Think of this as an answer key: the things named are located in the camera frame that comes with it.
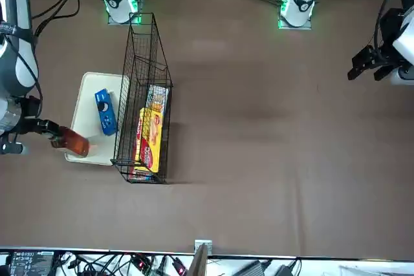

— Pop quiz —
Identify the blue Oreo cookie box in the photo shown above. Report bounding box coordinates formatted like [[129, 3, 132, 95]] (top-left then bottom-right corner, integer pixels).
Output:
[[94, 88, 118, 136]]

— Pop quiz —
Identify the blue red chocolate cookie box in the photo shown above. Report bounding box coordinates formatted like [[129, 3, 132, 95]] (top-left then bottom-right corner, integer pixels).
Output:
[[127, 167, 157, 182]]

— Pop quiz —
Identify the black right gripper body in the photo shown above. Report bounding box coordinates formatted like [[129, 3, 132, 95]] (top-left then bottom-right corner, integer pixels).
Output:
[[16, 96, 52, 135]]

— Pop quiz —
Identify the black power adapter white print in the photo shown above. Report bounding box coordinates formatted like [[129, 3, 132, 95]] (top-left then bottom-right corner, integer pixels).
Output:
[[5, 249, 55, 276]]

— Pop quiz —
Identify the large black power adapter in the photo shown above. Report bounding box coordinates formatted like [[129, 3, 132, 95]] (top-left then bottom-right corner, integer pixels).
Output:
[[232, 258, 272, 276]]

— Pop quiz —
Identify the amber tea bottle white cap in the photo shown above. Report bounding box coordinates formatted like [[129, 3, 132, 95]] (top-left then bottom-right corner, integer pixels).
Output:
[[57, 126, 91, 158]]

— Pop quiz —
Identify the silver aluminium post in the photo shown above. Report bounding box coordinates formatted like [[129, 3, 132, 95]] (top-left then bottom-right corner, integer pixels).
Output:
[[188, 239, 213, 276]]

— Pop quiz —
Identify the white orange snack box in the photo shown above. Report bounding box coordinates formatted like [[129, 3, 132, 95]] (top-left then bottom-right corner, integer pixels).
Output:
[[144, 84, 170, 119]]

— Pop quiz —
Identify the black wire shelf rack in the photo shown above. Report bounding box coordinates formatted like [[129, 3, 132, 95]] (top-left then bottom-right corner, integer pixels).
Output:
[[110, 12, 174, 186]]

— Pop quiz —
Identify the red lit plug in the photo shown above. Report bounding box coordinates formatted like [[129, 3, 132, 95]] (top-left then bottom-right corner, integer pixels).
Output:
[[133, 254, 147, 271], [172, 257, 188, 276]]

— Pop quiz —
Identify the cream plastic tray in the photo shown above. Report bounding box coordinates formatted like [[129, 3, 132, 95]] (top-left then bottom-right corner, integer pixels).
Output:
[[63, 72, 131, 166]]

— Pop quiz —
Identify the small black power adapter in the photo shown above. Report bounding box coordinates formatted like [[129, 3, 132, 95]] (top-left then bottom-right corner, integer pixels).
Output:
[[273, 264, 297, 276]]

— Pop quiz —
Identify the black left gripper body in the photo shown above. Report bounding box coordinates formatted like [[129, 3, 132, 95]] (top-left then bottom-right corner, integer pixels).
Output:
[[375, 7, 405, 63]]

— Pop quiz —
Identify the yellow red biscuit box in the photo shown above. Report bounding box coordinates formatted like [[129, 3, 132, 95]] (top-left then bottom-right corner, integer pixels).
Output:
[[131, 107, 164, 174]]

